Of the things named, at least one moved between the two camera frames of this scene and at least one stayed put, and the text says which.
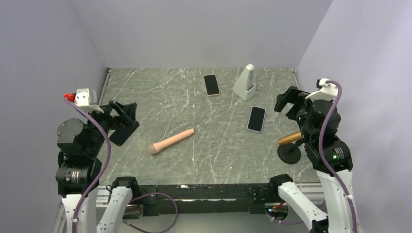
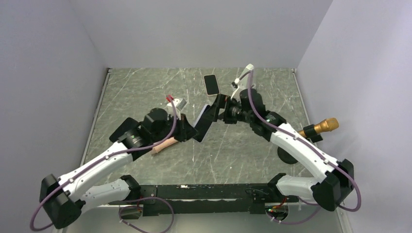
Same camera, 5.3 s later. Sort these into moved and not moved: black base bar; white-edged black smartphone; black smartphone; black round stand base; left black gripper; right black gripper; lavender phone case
Moved: black smartphone; right black gripper; lavender phone case; left black gripper
Not moved: white-edged black smartphone; black round stand base; black base bar
